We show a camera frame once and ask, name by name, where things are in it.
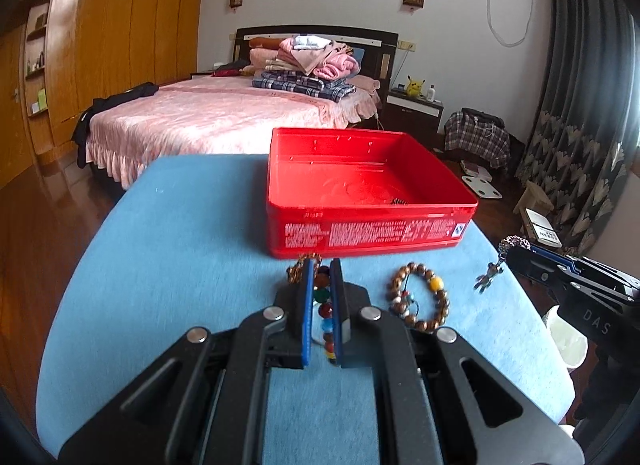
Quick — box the white bin bag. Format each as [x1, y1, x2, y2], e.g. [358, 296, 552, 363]
[542, 305, 589, 373]

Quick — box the wooden bead bracelet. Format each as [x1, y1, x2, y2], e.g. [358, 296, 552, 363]
[387, 261, 452, 333]

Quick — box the wooden wardrobe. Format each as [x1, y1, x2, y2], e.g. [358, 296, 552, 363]
[1, 0, 201, 184]

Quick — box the white box on stool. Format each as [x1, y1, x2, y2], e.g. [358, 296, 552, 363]
[521, 208, 562, 248]

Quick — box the red metal tin box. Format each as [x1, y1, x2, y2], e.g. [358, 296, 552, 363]
[266, 128, 478, 259]

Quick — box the yellow pikachu toy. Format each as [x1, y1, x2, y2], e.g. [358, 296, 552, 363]
[405, 76, 425, 99]

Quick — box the tiger eye bead necklace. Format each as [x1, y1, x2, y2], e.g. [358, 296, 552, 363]
[285, 251, 324, 287]

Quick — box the dark floral curtain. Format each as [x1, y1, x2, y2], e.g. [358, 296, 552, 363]
[518, 0, 639, 256]

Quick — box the small wooden stool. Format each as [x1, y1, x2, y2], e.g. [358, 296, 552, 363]
[513, 181, 554, 216]

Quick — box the plaid bag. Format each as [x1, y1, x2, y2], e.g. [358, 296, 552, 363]
[444, 107, 510, 169]

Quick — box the pile of folded clothes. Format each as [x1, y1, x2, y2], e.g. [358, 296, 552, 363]
[248, 35, 360, 102]

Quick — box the white bathroom scale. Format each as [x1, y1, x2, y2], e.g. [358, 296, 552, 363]
[462, 176, 502, 199]

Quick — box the bed with pink cover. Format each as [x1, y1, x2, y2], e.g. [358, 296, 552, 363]
[73, 24, 398, 188]

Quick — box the multicolour bead necklace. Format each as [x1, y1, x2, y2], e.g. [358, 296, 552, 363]
[311, 263, 339, 367]

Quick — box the white air conditioner cable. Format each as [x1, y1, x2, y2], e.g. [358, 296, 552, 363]
[484, 0, 537, 49]

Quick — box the blue table cloth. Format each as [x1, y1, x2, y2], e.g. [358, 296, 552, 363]
[36, 155, 575, 464]

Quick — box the white bottle on nightstand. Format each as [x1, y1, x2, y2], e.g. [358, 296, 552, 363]
[426, 84, 435, 102]

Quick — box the black garment on bed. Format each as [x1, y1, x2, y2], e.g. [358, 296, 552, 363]
[70, 81, 161, 169]

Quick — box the black nightstand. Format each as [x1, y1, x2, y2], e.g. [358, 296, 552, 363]
[380, 90, 444, 148]

